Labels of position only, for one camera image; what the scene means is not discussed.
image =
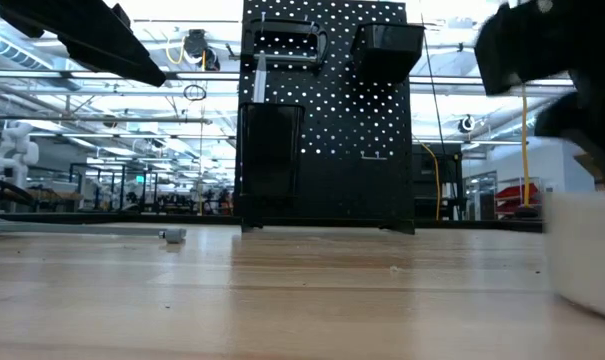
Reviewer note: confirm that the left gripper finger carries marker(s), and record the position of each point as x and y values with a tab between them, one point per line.
72	20
122	62

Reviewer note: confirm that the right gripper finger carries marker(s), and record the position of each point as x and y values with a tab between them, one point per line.
592	130

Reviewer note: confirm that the white masking tape roll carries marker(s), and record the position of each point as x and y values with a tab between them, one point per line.
587	255

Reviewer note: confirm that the silver utility knife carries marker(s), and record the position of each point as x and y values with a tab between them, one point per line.
259	80

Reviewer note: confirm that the black C-clamp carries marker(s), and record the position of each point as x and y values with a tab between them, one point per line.
287	59

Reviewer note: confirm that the grey C-clamp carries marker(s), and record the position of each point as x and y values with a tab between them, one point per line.
82	230

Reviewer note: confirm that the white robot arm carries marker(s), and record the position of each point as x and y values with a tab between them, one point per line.
14	150

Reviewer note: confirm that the silver peg hook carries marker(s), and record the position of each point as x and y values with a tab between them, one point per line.
309	19
263	16

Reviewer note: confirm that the red storage bin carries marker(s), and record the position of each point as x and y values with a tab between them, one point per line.
517	192

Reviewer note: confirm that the black round floor base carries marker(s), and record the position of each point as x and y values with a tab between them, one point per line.
527	212

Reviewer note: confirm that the small black ceiling reel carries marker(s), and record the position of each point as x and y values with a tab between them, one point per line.
466	124

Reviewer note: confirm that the wide black pegboard bin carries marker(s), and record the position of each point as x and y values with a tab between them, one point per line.
387	50

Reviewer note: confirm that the black cabinet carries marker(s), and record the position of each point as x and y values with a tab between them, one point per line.
429	175

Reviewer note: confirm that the tall black pegboard bin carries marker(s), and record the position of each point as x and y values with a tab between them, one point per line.
269	150

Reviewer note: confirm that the small silver double hook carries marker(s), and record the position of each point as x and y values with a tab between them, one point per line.
373	157

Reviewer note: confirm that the black metal pegboard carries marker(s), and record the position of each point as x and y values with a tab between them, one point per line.
342	125

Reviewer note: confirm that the black aluminium table frame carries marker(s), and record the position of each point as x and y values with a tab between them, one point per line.
132	218

